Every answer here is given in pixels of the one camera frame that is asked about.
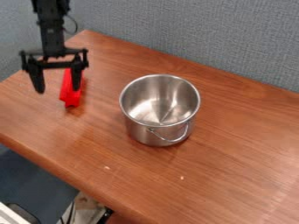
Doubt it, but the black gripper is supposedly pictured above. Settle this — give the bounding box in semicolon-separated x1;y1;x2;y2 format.
20;19;90;94

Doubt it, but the red star-shaped block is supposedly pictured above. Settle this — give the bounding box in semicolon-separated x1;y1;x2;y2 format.
61;68;82;108

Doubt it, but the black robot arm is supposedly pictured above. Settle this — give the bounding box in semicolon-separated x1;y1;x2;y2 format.
19;0;90;94

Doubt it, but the white object at corner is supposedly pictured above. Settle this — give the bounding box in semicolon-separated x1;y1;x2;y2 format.
0;202;40;224

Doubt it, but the metal pot with handle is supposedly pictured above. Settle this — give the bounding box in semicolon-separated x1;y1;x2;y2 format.
119;73;202;147

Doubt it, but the table leg frame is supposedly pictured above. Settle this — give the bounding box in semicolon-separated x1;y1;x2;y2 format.
57;192;114;224

